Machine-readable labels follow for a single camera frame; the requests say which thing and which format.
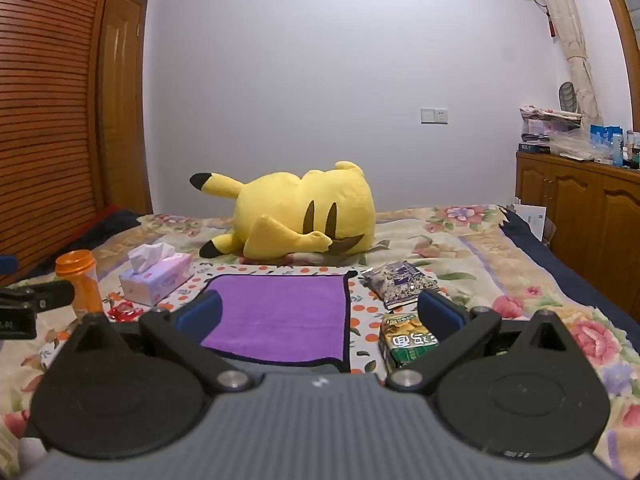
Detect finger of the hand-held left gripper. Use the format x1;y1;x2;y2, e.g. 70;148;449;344
0;280;76;312

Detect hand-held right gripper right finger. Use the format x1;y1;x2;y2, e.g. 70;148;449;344
385;288;582;394

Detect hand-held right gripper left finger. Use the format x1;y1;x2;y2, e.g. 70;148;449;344
65;289;252;394

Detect purple towel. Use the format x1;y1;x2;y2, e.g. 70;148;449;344
199;270;359;370

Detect orange plastic bottle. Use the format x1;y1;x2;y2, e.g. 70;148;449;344
54;249;104;320

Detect green snack packet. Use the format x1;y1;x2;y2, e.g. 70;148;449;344
378;311;442;369

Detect purple snack packet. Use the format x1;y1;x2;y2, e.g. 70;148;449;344
360;259;441;310

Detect pink tissue box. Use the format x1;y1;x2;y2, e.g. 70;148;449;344
118;242;194;307

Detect floral bed sheet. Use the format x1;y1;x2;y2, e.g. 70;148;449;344
0;203;640;480

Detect polka dot cloth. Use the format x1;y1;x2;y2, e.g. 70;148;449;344
39;259;401;377

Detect red candy wrapper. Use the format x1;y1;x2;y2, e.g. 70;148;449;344
107;302;144;322

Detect dark cloth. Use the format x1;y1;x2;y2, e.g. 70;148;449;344
27;204;142;277

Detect white cardboard box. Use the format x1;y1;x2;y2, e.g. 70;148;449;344
506;203;557;247

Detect dark blue bed cover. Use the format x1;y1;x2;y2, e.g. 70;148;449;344
500;206;640;332

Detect yellow plush toy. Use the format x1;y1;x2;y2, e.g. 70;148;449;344
189;160;376;262

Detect wooden cabinet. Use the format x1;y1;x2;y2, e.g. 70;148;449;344
514;151;640;322

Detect louvered wooden wardrobe door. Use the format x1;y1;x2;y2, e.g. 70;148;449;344
0;0;122;287

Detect wooden room door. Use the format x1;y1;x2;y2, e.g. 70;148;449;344
96;0;154;217

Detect stack of packets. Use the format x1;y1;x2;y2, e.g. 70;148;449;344
518;104;584;155

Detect clear plastic bag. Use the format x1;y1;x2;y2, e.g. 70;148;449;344
549;126;617;164

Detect blue carton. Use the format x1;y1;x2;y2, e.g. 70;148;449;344
589;123;624;166

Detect small bottles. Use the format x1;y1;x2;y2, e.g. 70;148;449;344
622;129;640;170

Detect dark hand fan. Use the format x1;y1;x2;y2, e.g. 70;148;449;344
558;81;579;112

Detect cream curtain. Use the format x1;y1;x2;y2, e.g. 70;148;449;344
529;0;604;117

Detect wooden window frame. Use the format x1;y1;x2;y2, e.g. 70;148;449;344
594;0;640;132

